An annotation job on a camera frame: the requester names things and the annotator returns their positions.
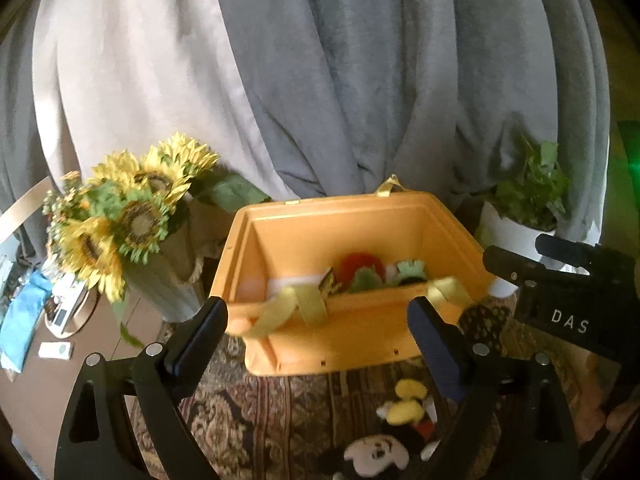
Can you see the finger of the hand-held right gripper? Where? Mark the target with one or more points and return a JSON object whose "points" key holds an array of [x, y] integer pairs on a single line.
{"points": [[570, 251], [507, 265]]}

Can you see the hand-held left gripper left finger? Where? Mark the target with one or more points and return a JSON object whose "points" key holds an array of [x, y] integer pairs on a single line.
{"points": [[200, 332]]}

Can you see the patterned brown rug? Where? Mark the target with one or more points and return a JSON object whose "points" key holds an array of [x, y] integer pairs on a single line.
{"points": [[280, 410]]}

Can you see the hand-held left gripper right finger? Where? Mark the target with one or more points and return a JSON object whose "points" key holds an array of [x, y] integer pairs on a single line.
{"points": [[440, 350]]}

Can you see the orange storage box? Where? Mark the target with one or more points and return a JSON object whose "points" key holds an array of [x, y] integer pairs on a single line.
{"points": [[350, 330]]}

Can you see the green plant in white pot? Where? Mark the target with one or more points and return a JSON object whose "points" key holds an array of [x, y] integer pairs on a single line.
{"points": [[505, 230]]}

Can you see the grey curtain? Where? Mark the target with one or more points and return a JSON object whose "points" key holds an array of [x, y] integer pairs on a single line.
{"points": [[20, 135], [375, 85]]}

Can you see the sunflower bouquet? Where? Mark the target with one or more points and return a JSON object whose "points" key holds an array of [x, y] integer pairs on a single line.
{"points": [[140, 220]]}

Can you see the beige curtain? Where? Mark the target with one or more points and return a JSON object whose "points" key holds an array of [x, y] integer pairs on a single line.
{"points": [[140, 70]]}

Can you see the white remote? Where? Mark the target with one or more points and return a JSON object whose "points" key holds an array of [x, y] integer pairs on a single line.
{"points": [[55, 350]]}

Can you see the black and white mouse plush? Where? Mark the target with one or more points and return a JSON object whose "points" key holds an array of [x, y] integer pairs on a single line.
{"points": [[375, 452]]}

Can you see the red fluffy plush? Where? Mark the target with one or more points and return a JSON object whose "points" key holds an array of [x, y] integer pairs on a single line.
{"points": [[357, 262]]}

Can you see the green frog plush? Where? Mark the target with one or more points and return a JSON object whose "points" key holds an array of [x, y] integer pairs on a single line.
{"points": [[411, 270]]}

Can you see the grey-green ribbed vase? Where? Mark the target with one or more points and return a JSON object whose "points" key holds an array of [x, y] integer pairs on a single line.
{"points": [[165, 285]]}

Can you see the small white device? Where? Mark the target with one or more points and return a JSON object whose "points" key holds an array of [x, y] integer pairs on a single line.
{"points": [[62, 317]]}

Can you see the person's right hand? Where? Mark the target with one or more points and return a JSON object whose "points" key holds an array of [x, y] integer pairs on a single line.
{"points": [[595, 400]]}

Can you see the blue cloth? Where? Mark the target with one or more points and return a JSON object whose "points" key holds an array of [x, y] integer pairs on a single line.
{"points": [[22, 320]]}

